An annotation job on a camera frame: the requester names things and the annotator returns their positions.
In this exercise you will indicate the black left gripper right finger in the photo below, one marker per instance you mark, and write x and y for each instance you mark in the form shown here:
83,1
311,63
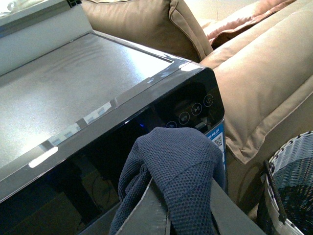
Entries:
228,218

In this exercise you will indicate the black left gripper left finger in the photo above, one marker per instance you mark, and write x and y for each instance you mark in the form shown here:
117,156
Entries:
150,216

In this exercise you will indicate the dark blue knit garment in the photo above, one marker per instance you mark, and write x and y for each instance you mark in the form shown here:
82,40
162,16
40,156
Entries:
183,163

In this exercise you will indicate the grey front-load washing machine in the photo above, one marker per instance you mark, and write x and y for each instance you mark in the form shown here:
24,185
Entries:
68,121

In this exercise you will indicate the woven black white laundry basket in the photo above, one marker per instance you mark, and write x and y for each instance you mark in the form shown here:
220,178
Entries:
286,206

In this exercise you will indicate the blue energy label sticker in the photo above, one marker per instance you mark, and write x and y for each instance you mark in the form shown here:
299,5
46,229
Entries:
217,136

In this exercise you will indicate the beige leather sofa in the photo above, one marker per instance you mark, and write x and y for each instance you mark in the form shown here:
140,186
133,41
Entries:
265,77

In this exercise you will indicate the tan sofa back cushion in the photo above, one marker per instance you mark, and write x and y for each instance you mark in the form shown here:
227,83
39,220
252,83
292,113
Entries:
165,25

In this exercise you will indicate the pink pillow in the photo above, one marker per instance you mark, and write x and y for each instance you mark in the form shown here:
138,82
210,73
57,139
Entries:
220,32

